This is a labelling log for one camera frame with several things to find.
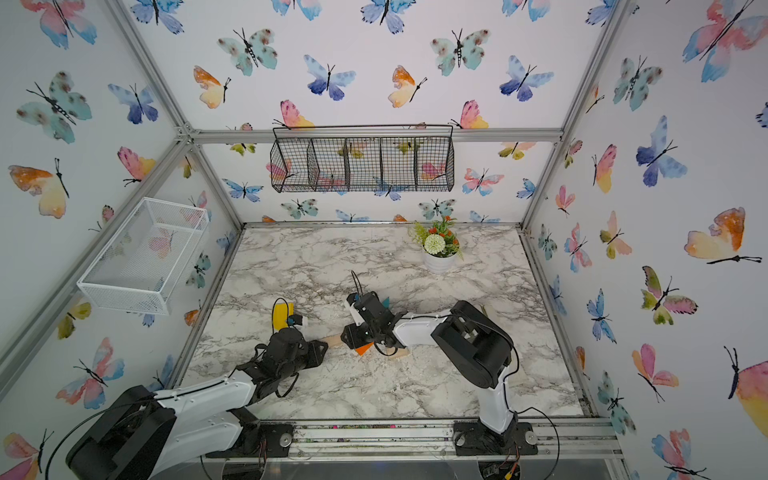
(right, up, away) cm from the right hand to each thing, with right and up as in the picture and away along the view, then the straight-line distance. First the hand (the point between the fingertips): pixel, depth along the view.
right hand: (346, 333), depth 90 cm
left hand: (-5, -3, -1) cm, 6 cm away
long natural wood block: (-4, -2, 0) cm, 5 cm away
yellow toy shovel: (-22, +5, +6) cm, 24 cm away
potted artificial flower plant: (+28, +27, +4) cm, 39 cm away
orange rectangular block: (+5, -4, -1) cm, 7 cm away
